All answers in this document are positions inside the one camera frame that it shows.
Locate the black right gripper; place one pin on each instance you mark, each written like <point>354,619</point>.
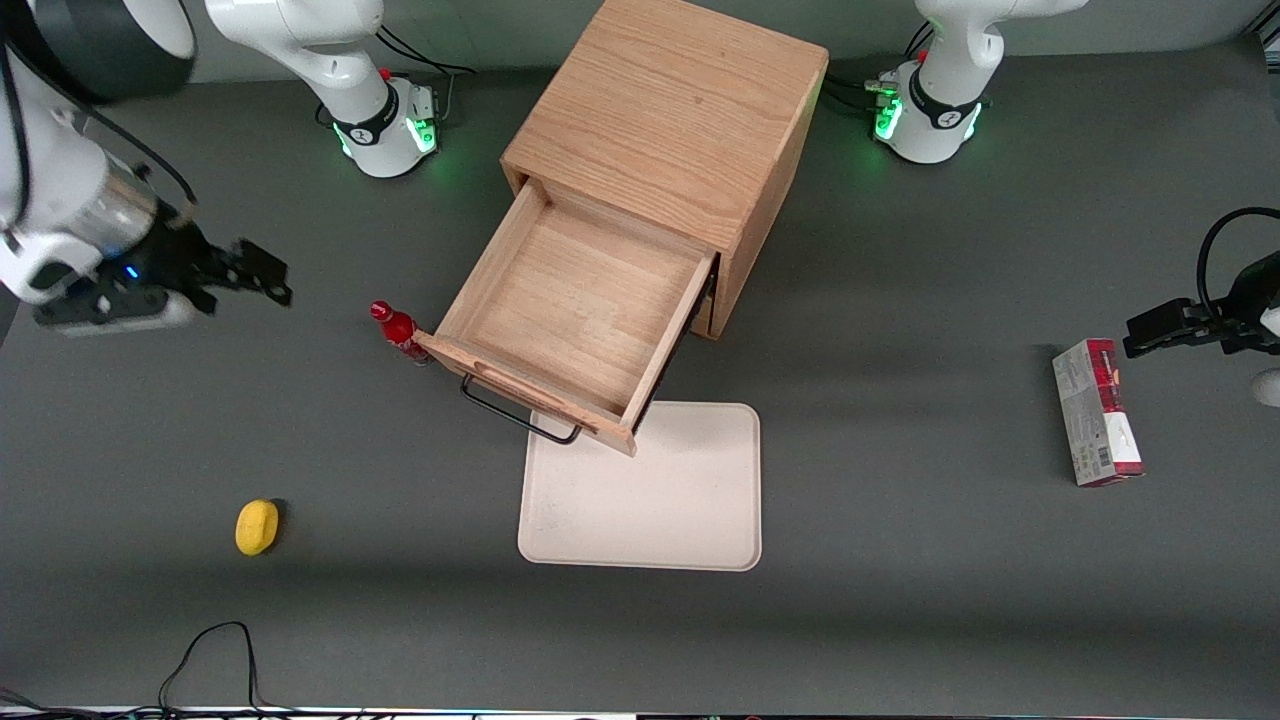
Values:
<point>178,262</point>

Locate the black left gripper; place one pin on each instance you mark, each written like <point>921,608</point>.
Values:
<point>1249,301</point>

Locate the wooden drawer with worn front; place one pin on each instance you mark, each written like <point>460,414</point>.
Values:
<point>580,300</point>

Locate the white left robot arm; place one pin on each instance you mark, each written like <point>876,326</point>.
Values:
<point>950,60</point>

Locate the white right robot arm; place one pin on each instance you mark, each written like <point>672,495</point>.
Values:
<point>300,30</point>

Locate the wooden two-drawer cabinet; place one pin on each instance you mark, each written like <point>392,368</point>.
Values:
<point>670,100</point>

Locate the grey and red carton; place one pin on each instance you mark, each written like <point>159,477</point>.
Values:
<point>1095,420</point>

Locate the red cola bottle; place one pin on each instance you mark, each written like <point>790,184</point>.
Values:
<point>395,322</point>

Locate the yellow lemon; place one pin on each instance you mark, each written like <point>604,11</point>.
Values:
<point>257,527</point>

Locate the beige rectangular tray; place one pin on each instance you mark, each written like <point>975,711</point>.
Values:
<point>660,500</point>

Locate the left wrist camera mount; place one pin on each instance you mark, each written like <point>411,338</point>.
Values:
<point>1270,388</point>

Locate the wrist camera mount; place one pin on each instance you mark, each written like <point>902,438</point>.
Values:
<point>1270,388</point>
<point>110,312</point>

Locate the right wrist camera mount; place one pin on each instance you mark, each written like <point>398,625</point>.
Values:
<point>110,312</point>

